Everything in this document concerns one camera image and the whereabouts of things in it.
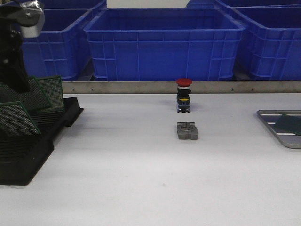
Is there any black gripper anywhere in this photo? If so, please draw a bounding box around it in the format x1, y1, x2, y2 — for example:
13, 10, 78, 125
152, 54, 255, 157
0, 0, 31, 93

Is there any foremost green circuit board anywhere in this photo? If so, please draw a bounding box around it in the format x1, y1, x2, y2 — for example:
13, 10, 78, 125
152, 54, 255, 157
275, 114, 301, 136

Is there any upright green circuit board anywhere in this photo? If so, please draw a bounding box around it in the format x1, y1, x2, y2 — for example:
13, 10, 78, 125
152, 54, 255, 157
38, 76, 65, 113

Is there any black slotted board rack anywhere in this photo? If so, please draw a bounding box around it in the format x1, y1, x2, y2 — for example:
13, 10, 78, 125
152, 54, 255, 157
0, 97, 83, 186

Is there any grey metal tray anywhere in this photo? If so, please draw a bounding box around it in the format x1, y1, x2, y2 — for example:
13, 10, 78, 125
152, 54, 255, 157
257, 110, 301, 149

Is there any left blue plastic crate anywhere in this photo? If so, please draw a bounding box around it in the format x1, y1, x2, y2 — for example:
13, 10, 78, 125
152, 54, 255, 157
22, 9, 93, 81

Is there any blue plastic crate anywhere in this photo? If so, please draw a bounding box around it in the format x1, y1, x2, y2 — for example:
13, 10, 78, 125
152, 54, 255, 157
84, 8, 244, 81
232, 7, 301, 81
22, 9, 93, 81

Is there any back left blue crate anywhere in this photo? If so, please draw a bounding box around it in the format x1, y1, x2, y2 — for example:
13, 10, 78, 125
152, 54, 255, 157
41, 0, 107, 9

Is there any red emergency stop button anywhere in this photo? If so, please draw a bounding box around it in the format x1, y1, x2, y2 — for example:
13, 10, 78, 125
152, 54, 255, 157
176, 78, 192, 113

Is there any grey metal mounting block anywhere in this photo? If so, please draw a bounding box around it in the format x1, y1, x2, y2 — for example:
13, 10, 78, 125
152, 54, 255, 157
177, 122, 198, 140

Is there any centre blue plastic crate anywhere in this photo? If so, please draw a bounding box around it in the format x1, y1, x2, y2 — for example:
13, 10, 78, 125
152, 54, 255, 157
84, 8, 244, 81

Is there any back right blue crate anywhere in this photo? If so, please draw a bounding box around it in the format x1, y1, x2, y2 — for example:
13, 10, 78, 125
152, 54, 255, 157
186, 0, 301, 9

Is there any right blue plastic crate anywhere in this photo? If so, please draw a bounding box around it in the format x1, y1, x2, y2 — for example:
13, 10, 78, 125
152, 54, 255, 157
232, 7, 301, 81

